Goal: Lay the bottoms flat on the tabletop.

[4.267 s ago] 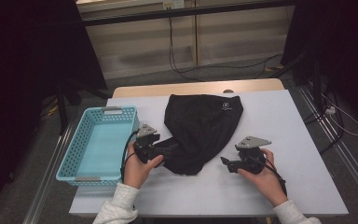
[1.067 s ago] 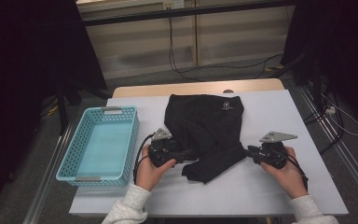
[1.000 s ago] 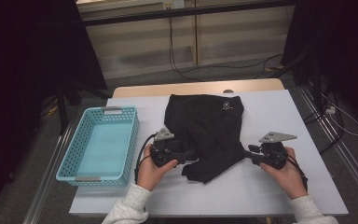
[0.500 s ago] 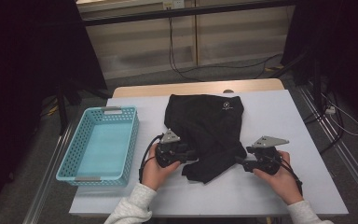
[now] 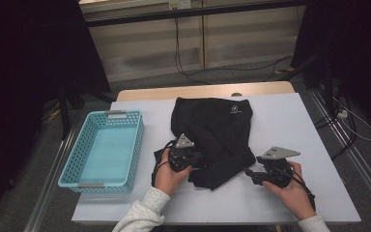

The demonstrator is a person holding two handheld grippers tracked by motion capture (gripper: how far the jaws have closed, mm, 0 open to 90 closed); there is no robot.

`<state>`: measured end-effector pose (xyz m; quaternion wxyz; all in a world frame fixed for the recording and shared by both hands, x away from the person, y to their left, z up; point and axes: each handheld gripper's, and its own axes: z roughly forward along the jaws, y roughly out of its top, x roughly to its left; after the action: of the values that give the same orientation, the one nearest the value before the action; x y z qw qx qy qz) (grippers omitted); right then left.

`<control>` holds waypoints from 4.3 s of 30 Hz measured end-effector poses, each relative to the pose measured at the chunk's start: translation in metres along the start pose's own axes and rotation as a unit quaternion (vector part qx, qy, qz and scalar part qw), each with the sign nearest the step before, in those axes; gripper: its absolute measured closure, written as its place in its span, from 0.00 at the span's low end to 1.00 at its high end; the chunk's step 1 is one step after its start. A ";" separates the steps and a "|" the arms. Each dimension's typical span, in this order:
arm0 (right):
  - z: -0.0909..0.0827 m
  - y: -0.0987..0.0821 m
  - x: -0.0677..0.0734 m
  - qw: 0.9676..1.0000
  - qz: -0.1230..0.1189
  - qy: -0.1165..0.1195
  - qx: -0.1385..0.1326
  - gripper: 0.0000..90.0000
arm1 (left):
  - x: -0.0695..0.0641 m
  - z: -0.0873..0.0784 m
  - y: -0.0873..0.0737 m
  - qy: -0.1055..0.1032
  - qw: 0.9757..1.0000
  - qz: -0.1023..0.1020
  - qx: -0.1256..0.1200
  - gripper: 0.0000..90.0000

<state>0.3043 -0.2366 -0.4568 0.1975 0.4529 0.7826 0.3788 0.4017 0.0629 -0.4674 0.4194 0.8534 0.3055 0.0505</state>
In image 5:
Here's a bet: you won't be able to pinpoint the black socket power cable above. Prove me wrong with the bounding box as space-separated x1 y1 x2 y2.
173 9 295 86

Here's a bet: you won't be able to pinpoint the metal floor rail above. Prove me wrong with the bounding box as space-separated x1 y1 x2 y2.
23 128 79 232
308 86 371 211

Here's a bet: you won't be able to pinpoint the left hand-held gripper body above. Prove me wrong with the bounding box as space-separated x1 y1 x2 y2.
167 132 207 173

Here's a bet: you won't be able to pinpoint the person's left hand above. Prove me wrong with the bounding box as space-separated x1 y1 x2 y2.
153 147 193 197

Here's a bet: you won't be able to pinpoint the white wall socket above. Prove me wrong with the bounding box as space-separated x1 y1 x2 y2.
168 0 192 11

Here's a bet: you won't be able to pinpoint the black floor cable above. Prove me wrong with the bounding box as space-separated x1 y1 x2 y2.
313 92 359 161

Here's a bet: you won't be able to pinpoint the right hand-held gripper black cable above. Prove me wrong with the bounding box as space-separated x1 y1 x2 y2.
282 166 317 211

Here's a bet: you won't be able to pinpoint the black curtain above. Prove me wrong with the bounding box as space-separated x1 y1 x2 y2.
290 0 371 134
0 0 113 211

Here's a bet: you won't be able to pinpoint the black pants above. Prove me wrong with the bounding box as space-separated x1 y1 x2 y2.
153 97 257 191

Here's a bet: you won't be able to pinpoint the wooden table with white top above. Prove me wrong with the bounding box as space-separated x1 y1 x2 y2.
71 80 362 226

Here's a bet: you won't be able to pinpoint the thin white cable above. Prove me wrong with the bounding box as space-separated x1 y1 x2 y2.
332 96 371 142

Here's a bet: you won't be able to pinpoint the person's right hand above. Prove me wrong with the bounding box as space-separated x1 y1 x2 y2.
262 160 317 221

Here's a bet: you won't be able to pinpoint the light blue perforated plastic basket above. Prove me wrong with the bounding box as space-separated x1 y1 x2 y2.
57 109 145 194

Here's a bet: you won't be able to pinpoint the left hand-held gripper black cable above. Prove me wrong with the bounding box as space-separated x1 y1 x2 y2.
150 140 177 188

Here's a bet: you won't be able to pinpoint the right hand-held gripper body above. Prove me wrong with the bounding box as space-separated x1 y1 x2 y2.
253 146 301 189

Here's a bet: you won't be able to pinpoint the black metal stand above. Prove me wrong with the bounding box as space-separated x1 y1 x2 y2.
280 50 336 108

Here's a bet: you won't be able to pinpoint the hand-held gripper black cable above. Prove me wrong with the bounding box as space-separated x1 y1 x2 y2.
150 140 177 188
282 166 317 211

